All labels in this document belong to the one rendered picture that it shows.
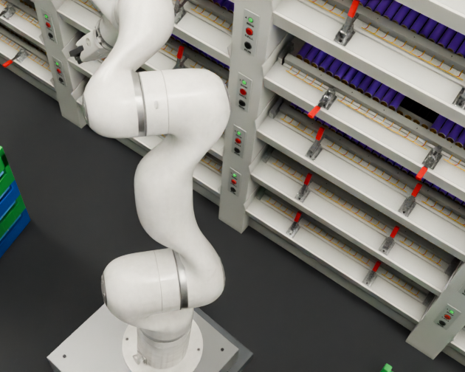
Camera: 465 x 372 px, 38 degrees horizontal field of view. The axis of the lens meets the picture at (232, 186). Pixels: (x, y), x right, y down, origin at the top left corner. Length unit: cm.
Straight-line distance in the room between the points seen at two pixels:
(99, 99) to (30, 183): 136
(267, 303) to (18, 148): 102
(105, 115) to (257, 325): 119
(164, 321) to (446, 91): 72
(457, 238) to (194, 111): 85
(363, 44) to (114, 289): 68
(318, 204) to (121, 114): 96
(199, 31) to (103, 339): 77
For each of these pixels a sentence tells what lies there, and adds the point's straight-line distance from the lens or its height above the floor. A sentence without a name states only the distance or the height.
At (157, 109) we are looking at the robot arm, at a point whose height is 114.
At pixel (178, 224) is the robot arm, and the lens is 116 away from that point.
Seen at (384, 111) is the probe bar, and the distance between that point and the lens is 153.
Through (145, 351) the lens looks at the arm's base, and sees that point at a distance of 156.
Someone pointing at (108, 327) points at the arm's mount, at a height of 38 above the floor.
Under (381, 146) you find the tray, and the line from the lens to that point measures 153.
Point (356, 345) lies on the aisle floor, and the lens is 211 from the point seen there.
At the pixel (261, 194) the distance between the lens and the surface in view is 207.
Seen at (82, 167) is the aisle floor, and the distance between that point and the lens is 237.
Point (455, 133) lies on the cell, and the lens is 154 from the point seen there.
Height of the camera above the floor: 193
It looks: 57 degrees down
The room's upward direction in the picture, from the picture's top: 6 degrees clockwise
